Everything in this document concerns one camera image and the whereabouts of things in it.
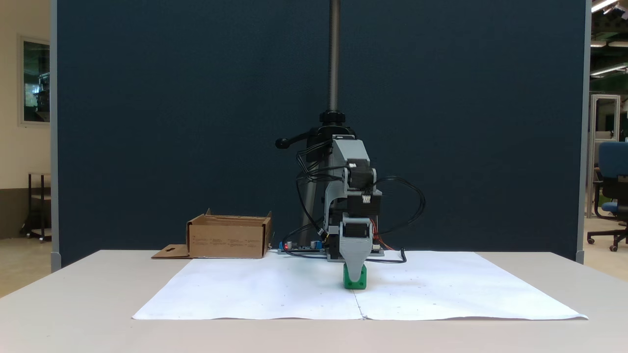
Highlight black camera tripod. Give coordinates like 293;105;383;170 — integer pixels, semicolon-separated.
274;0;357;246

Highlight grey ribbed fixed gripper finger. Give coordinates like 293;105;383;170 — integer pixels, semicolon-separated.
339;238;371;283

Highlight dark blue partition wall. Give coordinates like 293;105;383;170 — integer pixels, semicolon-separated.
51;0;591;273

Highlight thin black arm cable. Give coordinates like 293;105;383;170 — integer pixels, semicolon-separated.
294;141;346;237

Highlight grey metal frame cabinet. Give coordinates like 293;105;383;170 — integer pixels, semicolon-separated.
588;94;622;219

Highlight white paper sheet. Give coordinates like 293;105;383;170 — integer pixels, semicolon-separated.
353;251;589;322
132;251;366;321

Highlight green dice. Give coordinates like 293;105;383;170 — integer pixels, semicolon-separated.
343;263;368;290

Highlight framed wall window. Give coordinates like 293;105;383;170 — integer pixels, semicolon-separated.
18;35;52;126

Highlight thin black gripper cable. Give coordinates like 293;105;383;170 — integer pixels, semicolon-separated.
372;176;426;237

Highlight black cable with white connector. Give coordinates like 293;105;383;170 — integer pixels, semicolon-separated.
367;247;408;265

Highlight brown cardboard box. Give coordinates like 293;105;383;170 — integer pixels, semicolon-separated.
151;208;273;260

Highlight blue circuit board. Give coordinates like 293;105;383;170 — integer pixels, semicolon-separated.
278;239;327;256

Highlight dark metal cart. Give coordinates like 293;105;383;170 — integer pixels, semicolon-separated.
20;172;52;244

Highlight blue office chair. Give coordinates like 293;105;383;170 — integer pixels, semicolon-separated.
587;141;628;252

